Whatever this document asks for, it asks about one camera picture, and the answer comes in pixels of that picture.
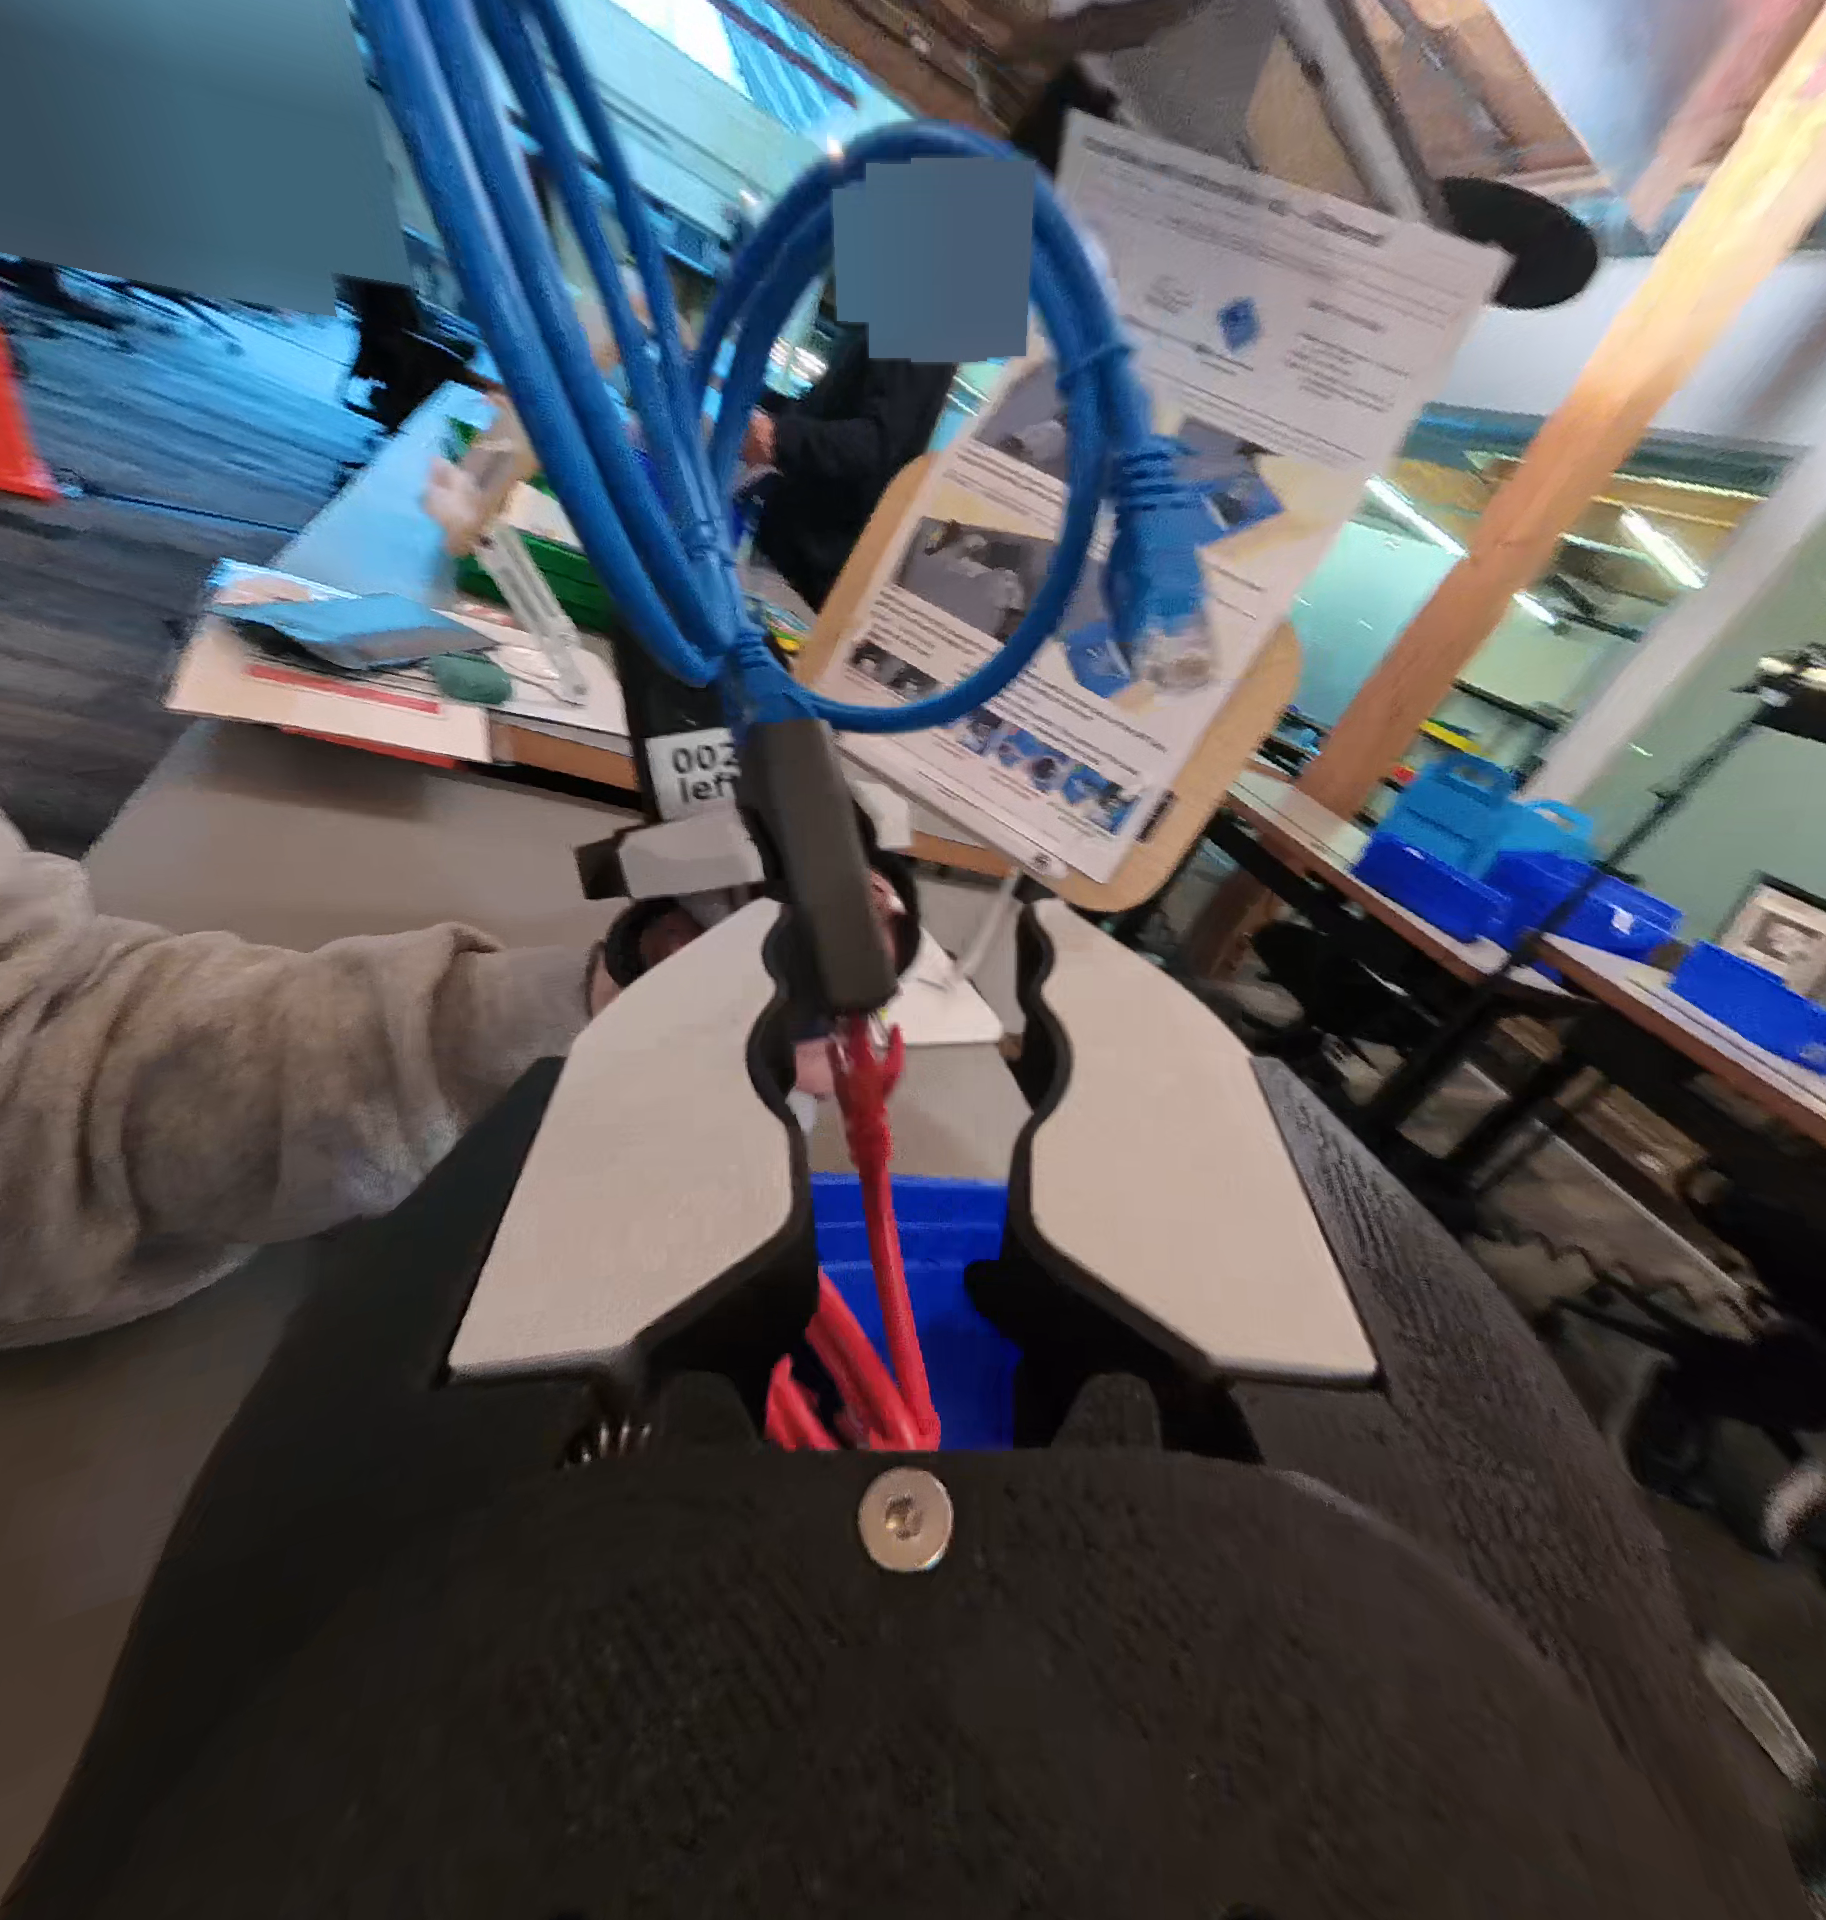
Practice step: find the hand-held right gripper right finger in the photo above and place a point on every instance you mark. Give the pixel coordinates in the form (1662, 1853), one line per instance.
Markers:
(1169, 1171)

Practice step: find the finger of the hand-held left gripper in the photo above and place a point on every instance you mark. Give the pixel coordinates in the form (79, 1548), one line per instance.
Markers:
(884, 822)
(688, 862)

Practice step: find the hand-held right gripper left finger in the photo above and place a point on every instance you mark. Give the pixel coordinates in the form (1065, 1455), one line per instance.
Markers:
(644, 1141)

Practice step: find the black network adapter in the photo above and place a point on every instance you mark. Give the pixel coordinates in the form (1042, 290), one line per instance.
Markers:
(823, 870)

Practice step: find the blue plastic bin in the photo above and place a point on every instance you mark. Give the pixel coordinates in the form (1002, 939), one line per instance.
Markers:
(959, 1321)

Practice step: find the person's left forearm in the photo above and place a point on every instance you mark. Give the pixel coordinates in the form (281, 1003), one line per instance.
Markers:
(179, 1051)

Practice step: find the grey desk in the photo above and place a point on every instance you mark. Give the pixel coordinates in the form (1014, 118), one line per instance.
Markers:
(329, 862)

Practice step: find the person's left hand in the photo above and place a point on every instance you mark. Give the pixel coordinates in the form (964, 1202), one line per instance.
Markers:
(894, 915)

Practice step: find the green bin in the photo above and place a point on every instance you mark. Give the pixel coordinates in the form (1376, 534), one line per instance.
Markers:
(544, 576)

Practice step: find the wooden poster board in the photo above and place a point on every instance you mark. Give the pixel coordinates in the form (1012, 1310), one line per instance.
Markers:
(865, 555)

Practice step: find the small blue bin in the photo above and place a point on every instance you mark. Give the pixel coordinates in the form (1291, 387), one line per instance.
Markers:
(1768, 1008)
(1589, 906)
(1429, 885)

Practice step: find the framed marker tag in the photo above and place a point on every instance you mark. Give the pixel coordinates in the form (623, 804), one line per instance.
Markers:
(1786, 932)

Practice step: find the instruction poster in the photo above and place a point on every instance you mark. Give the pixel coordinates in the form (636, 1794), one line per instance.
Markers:
(1303, 301)

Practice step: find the black disc lamp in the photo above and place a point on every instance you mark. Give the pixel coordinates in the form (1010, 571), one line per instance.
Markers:
(1521, 240)

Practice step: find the wooden post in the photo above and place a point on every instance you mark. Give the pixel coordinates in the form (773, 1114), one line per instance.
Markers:
(1604, 390)

